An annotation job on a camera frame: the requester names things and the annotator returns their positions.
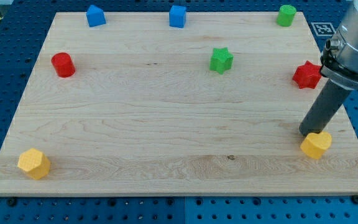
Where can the white fiducial marker tag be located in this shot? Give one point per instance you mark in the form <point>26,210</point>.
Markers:
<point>323,29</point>

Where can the blue cube block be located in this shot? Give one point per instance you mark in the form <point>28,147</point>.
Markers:
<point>177,16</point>

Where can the yellow heart block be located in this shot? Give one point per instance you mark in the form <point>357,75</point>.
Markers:
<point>315,145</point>

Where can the light wooden board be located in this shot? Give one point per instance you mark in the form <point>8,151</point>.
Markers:
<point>143,115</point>

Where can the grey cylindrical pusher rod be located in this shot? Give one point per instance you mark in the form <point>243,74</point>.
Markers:
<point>325,106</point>

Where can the red cylinder block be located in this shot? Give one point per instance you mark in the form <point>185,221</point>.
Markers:
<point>63,65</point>

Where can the green cylinder block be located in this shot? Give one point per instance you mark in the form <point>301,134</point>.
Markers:
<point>286,15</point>

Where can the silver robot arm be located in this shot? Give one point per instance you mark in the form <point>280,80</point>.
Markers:
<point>340,54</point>

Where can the blue house-shaped block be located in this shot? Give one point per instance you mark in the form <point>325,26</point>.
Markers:
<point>95,16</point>

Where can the yellow hexagon block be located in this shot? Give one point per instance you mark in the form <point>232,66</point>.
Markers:
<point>34,163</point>

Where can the green star block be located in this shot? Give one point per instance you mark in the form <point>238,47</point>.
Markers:
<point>221,60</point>

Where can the red star block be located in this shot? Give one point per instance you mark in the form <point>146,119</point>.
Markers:
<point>307,75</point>

